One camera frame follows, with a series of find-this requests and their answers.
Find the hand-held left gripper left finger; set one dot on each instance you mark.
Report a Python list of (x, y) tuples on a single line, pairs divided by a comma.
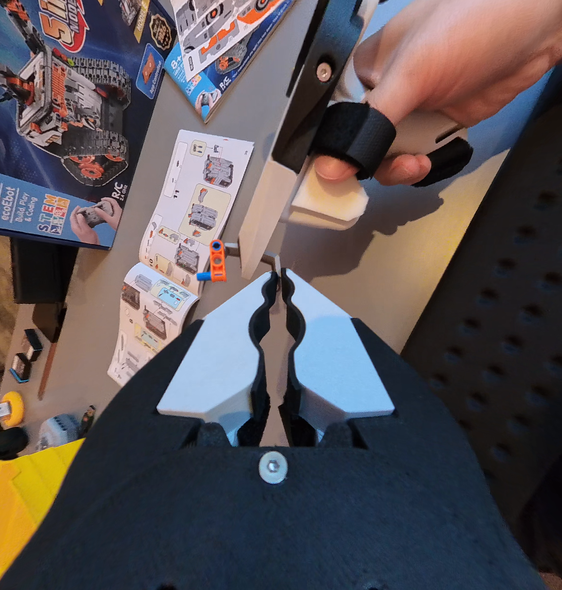
[(207, 368)]

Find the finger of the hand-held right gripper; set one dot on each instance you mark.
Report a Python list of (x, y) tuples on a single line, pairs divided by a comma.
[(267, 207)]

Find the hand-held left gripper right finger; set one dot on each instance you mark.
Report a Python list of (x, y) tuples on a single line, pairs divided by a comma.
[(341, 368)]

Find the grey angled toy beam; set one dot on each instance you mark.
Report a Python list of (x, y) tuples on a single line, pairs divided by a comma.
[(272, 259)]

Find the orange toy connector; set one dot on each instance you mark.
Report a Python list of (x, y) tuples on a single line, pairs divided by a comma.
[(218, 266)]

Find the person's right hand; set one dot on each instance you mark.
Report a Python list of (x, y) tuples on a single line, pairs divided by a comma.
[(456, 60)]

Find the open instruction manual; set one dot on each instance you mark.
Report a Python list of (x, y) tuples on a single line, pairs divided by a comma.
[(189, 184)]

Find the white sticker sheet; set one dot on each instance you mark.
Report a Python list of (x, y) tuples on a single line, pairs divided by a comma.
[(207, 32)]

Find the small black plug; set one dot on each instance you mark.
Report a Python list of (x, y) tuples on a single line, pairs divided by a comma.
[(88, 417)]

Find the blue instruction booklet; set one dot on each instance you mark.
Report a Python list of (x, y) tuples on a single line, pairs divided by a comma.
[(202, 87)]

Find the grey toy motor block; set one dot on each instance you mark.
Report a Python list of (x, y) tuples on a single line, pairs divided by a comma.
[(57, 431)]

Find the black perforated panel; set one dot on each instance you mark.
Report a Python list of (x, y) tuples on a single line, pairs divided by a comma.
[(502, 299)]

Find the black equipment case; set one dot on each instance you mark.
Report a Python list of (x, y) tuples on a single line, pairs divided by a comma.
[(41, 272)]

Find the yellow wheel part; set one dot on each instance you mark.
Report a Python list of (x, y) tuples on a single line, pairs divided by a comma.
[(14, 408)]

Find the black round object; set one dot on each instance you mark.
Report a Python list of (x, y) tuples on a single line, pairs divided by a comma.
[(4, 442)]

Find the blue toy robot box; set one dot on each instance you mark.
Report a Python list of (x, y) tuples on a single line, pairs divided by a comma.
[(55, 138)]

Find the yellow plastic bin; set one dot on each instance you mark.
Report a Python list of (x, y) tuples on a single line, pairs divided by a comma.
[(18, 507)]

